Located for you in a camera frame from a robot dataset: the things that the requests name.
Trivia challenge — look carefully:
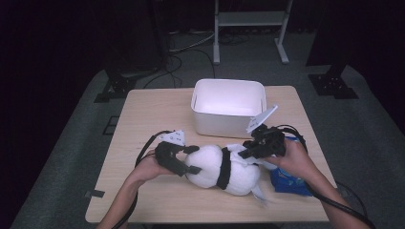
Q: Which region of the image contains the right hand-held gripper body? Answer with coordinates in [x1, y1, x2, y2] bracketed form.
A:
[245, 104, 287, 157]

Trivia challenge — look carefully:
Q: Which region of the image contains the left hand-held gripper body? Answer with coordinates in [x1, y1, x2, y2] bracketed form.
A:
[155, 129, 189, 177]

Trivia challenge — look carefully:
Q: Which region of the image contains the panda plush toy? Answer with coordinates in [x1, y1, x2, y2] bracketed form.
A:
[184, 144, 263, 198]

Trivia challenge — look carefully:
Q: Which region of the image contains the white plastic bin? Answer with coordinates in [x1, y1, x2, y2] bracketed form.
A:
[190, 78, 267, 139]

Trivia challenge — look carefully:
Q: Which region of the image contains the blue wet wipes pack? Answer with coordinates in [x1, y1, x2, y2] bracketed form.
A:
[269, 135, 313, 198]

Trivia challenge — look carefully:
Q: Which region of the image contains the person's left hand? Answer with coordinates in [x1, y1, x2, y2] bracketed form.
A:
[133, 150, 176, 185]

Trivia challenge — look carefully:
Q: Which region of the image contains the person's right hand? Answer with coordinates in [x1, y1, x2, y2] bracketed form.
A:
[263, 137, 315, 186]

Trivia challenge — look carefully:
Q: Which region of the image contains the black stand base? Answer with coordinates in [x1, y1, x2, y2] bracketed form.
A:
[308, 63, 359, 100]
[94, 68, 138, 104]

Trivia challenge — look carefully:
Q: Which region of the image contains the right hand-held gripper black cable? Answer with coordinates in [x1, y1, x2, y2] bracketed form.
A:
[276, 124, 379, 229]

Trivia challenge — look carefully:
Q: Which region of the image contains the black floor cable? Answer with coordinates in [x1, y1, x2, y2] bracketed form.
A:
[142, 47, 218, 90]

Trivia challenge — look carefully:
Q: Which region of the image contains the white floor cable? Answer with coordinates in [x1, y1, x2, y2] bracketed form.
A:
[168, 30, 218, 53]

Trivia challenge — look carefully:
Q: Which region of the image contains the white metal stand frame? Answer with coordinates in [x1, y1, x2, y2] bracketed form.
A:
[212, 0, 294, 66]

